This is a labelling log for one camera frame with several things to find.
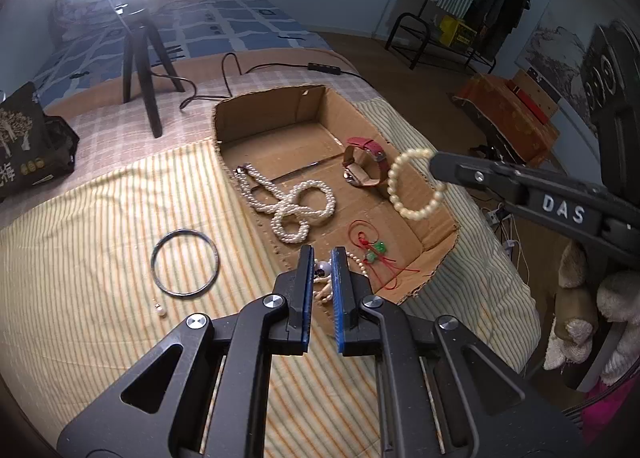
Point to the black tripod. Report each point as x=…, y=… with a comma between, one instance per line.
x=142, y=68

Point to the black snack bag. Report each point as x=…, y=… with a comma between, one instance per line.
x=30, y=148

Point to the black metal clothes rack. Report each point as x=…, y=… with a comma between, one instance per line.
x=398, y=24

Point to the blue checked blanket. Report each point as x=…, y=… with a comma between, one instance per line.
x=225, y=23

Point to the wall poster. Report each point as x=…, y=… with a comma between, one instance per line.
x=550, y=53

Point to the pink cloth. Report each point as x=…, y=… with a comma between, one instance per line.
x=607, y=413

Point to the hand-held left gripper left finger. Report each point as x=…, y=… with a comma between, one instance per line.
x=306, y=298

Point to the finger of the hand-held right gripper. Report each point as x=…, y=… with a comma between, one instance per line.
x=470, y=173

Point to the cardboard box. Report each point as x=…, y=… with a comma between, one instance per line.
x=310, y=138

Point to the wooden board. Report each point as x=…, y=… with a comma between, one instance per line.
x=542, y=98

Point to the dark object on floor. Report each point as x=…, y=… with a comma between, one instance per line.
x=485, y=152

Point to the white power strip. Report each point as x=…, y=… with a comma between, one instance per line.
x=500, y=220

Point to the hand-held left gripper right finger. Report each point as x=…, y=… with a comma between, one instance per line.
x=339, y=298

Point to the red flat box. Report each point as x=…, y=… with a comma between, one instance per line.
x=525, y=103

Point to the yellow box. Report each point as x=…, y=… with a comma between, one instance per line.
x=457, y=31

